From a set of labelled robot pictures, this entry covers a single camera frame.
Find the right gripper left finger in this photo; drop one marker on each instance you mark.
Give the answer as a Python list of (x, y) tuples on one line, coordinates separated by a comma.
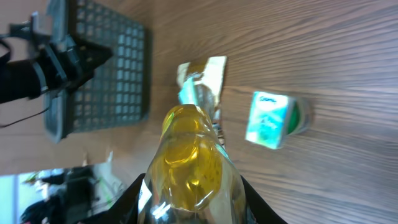
[(124, 211)]

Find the yellow liquid bottle silver cap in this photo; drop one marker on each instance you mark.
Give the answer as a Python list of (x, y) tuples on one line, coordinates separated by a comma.
[(191, 178)]

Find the snack packet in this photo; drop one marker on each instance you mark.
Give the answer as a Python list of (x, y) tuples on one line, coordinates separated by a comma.
[(208, 76)]

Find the grey plastic shopping basket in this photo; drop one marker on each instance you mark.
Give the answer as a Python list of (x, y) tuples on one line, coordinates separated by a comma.
[(119, 93)]

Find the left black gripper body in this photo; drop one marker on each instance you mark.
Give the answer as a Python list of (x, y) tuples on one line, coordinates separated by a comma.
[(57, 60)]

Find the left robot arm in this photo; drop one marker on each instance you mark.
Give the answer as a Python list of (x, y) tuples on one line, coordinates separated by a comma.
[(55, 63)]

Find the teal tissue pack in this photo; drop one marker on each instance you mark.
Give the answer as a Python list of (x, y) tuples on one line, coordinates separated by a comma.
[(273, 117), (187, 94)]

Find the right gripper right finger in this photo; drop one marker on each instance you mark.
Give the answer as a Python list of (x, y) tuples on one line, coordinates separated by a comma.
[(257, 210)]

